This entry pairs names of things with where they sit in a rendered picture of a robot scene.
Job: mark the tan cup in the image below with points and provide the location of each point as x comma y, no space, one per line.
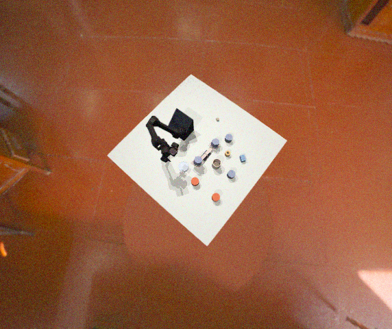
216,163

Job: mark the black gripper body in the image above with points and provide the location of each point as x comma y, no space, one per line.
173,145

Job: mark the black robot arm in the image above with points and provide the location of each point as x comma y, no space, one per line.
156,140

